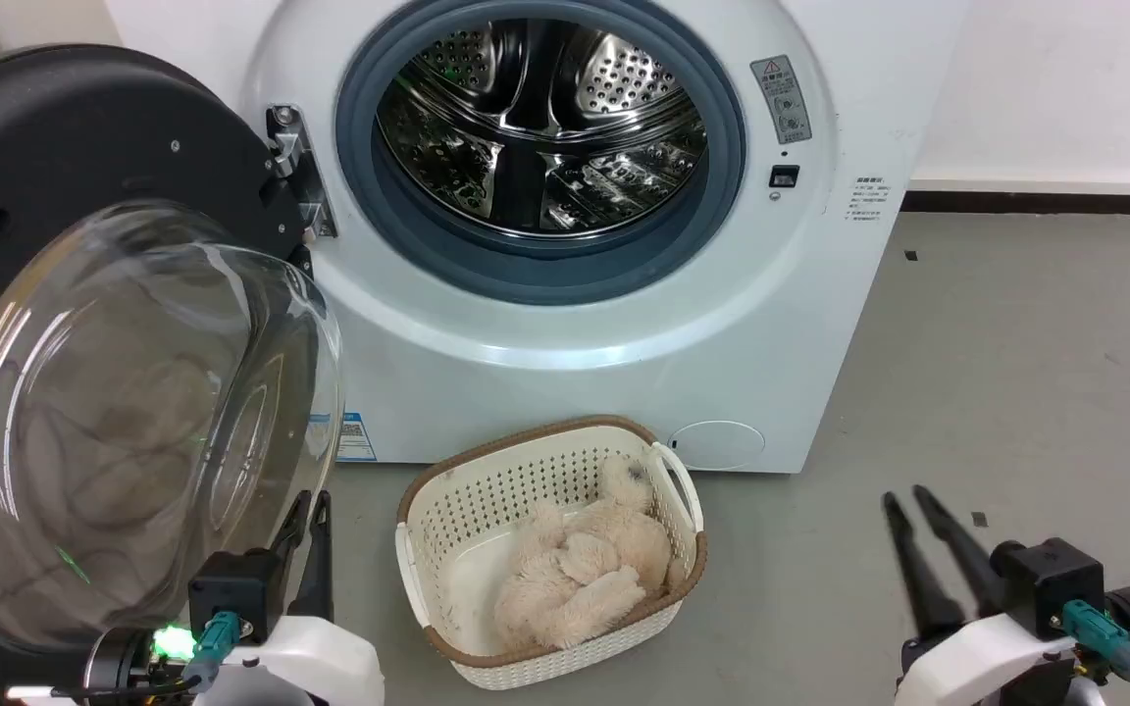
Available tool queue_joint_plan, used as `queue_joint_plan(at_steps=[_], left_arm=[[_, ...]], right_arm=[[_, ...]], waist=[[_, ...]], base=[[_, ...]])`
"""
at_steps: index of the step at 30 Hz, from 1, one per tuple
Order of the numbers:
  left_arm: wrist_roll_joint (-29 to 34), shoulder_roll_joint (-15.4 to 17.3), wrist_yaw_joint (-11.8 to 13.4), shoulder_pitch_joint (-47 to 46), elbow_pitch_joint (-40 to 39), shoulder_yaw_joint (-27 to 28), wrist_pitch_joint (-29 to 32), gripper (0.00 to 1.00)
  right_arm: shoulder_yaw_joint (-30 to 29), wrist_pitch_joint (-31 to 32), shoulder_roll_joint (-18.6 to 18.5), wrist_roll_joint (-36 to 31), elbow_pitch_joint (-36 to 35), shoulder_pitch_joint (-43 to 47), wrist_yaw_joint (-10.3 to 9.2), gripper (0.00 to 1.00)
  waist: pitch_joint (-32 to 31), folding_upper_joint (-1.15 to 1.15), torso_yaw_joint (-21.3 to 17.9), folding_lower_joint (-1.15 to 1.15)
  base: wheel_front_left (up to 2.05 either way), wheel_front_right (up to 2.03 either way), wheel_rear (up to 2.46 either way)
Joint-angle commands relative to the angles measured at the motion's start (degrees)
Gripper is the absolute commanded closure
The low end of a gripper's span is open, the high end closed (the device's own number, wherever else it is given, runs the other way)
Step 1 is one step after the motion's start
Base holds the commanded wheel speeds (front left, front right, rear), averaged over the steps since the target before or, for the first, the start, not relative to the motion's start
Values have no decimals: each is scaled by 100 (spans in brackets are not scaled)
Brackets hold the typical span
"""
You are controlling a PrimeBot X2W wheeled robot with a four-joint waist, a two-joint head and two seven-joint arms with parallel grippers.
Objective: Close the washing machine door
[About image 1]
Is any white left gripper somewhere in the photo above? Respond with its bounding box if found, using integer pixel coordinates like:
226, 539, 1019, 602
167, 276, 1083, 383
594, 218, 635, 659
202, 490, 386, 706

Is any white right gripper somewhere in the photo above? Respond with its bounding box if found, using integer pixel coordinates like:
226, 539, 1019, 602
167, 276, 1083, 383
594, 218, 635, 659
881, 484, 1084, 706

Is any black round door glass bowl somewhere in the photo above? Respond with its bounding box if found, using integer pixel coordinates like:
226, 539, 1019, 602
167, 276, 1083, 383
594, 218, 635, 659
0, 43, 346, 706

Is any white front-load washing machine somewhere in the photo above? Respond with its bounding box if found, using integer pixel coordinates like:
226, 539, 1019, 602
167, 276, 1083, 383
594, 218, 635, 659
104, 0, 970, 476

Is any metal door hinge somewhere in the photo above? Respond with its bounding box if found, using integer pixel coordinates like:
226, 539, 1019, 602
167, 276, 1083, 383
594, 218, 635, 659
266, 104, 338, 242

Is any blue white energy label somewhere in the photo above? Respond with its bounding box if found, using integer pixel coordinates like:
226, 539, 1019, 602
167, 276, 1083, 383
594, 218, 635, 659
336, 413, 378, 463

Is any white brown-rimmed laundry basket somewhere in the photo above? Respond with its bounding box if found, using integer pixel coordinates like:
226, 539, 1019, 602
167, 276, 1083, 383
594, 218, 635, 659
395, 415, 709, 690

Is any round white filter cover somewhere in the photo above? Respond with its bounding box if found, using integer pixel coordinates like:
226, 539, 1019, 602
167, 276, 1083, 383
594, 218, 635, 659
668, 421, 767, 471

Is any beige fluffy plush toy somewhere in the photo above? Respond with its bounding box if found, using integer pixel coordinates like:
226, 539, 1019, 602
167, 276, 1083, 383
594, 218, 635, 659
493, 453, 689, 651

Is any small printed text sticker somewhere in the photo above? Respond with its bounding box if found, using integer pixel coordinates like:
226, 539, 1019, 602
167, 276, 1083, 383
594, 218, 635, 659
845, 176, 887, 224

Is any grey warning sticker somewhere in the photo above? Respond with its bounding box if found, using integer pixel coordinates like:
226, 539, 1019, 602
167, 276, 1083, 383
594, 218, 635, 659
749, 55, 813, 146

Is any stainless steel perforated drum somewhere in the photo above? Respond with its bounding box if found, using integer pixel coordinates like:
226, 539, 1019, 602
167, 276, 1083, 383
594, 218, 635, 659
375, 18, 709, 237

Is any teal left camera cable connector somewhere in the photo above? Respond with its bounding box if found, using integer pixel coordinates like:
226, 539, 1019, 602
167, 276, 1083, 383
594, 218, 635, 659
184, 610, 244, 693

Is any teal camera cable connector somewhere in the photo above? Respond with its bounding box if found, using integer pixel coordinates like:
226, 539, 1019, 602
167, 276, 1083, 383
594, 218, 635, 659
1060, 599, 1130, 680
184, 610, 244, 693

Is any teal right camera cable connector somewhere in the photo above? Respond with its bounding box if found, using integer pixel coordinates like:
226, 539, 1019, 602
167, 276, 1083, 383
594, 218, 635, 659
1060, 599, 1130, 680

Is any dark wall baseboard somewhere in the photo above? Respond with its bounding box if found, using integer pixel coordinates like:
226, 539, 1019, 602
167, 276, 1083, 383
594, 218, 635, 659
901, 190, 1130, 217

